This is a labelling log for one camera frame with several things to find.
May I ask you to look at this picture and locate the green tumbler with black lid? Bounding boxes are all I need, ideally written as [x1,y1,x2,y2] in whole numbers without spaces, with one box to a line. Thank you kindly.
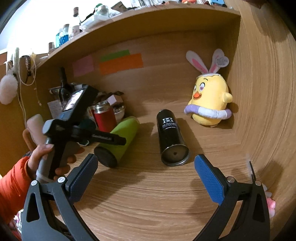
[94,116,139,168]

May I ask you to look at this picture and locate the orange jacket sleeve forearm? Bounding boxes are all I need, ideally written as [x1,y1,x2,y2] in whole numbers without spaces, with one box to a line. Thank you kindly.
[0,156,32,224]

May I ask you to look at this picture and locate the black tumbler lying down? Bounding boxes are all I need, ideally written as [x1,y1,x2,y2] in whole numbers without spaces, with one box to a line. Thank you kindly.
[156,109,190,166]

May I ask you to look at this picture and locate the person's left hand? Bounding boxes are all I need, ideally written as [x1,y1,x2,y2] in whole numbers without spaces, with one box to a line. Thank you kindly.
[27,143,85,181]

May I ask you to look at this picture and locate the dark green hexagonal box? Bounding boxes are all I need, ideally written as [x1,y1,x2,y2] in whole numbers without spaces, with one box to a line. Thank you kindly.
[78,118,96,146]

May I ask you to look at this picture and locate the red thermos steel top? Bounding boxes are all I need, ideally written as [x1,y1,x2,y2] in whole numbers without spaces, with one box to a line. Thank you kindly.
[92,100,117,133]

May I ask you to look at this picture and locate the dark wine bottle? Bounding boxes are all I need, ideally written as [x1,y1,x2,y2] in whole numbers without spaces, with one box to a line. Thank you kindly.
[58,67,75,109]

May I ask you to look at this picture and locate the white fluffy pompom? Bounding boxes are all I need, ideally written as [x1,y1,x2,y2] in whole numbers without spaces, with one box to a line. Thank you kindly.
[0,74,18,105]

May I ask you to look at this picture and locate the pink sticky note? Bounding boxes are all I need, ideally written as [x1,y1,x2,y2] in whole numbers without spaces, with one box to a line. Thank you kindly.
[72,55,94,77]

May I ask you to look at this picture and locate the green sticky note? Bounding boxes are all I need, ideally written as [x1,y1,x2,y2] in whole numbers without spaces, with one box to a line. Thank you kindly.
[100,50,130,62]

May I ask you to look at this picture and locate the orange sticky note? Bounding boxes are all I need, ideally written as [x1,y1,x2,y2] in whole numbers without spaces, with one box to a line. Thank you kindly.
[99,53,144,75]

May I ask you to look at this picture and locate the blue liquid glass bottle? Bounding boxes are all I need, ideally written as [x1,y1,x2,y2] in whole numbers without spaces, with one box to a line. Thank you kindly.
[59,24,69,46]

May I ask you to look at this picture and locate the yellow chick plush toy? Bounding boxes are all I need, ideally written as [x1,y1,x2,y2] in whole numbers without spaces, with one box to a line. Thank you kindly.
[184,49,233,127]

